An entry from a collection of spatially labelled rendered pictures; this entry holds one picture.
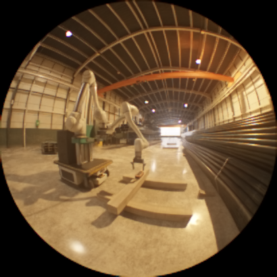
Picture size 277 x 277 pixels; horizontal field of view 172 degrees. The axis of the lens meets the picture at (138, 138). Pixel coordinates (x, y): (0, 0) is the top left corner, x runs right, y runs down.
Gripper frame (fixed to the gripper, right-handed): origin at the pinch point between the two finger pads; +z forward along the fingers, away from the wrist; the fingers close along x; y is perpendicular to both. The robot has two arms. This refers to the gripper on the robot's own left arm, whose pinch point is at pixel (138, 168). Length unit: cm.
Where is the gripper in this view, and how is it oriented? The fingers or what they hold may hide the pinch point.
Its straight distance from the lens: 119.8
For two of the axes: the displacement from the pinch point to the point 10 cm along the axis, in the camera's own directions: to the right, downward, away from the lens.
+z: 0.0, 10.0, 0.2
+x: -9.4, -0.1, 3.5
